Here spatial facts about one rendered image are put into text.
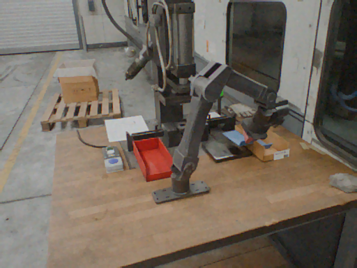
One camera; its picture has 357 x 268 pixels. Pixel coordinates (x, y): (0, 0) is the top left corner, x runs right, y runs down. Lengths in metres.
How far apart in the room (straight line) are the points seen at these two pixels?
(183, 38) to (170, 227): 0.75
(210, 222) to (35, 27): 9.90
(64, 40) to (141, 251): 9.83
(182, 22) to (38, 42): 9.45
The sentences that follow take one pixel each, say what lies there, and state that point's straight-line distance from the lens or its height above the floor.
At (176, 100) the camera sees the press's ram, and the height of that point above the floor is 1.13.
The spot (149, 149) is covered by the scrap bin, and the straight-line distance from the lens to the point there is 1.40.
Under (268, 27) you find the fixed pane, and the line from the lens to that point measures 1.95.
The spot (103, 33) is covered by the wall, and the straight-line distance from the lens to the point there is 10.54.
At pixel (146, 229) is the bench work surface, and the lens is 0.98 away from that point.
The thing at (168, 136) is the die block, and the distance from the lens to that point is 1.40.
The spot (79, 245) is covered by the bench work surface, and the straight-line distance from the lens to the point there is 0.99.
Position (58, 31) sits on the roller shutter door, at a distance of 10.51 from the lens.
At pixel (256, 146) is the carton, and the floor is 0.95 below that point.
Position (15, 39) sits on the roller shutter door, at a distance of 10.72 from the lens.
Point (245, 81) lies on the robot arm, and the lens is 1.05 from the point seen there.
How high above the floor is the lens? 1.55
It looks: 25 degrees down
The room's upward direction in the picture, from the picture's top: 2 degrees counter-clockwise
